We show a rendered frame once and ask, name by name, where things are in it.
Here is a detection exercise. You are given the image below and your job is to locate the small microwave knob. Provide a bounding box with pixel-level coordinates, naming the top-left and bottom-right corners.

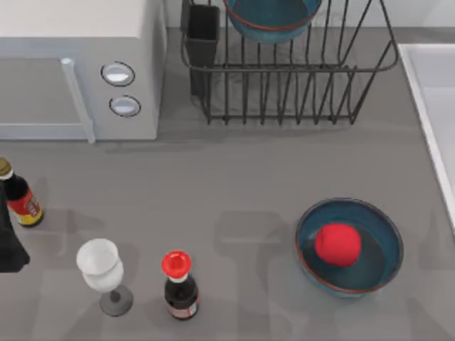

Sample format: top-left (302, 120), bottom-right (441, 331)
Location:
top-left (108, 94), bottom-right (142, 117)

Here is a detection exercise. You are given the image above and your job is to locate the pale microwave oven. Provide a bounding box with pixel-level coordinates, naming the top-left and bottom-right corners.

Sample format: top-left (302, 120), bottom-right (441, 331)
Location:
top-left (0, 0), bottom-right (168, 143)

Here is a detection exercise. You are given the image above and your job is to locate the dark bottle with red cap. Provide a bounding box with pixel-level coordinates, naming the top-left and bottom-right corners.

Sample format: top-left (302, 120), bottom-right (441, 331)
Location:
top-left (161, 250), bottom-right (200, 320)

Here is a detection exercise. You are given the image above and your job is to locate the red apple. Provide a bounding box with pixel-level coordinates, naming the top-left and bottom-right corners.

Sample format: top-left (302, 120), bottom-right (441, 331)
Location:
top-left (314, 223), bottom-right (363, 269)

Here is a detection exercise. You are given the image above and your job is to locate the black cutlery holder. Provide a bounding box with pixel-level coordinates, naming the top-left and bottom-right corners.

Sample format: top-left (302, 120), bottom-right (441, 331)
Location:
top-left (181, 3), bottom-right (221, 97)

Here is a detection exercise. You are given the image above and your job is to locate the large microwave knob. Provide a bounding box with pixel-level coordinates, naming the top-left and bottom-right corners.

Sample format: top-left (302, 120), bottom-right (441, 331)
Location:
top-left (100, 60), bottom-right (137, 87)

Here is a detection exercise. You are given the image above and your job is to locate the blue bowl with red rim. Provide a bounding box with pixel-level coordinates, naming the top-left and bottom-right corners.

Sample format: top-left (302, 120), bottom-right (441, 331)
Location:
top-left (294, 197), bottom-right (405, 298)
top-left (223, 0), bottom-right (323, 44)

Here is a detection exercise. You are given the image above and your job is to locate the white wine glass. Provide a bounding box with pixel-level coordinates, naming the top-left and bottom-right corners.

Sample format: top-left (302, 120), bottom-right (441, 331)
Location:
top-left (75, 237), bottom-right (135, 317)

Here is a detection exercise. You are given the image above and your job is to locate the dark bottle with gold cap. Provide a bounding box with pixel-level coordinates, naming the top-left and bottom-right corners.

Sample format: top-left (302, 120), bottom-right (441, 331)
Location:
top-left (0, 157), bottom-right (45, 228)

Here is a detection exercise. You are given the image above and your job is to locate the microwave door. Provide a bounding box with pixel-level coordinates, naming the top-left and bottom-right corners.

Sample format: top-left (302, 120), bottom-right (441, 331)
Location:
top-left (0, 58), bottom-right (94, 140)

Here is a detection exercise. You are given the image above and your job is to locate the black wire dish rack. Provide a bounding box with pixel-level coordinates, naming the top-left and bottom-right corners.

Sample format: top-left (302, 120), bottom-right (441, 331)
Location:
top-left (179, 0), bottom-right (400, 126)

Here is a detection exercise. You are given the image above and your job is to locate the microwave door handle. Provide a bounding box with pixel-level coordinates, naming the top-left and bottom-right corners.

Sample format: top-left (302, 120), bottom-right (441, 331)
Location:
top-left (60, 58), bottom-right (97, 144)

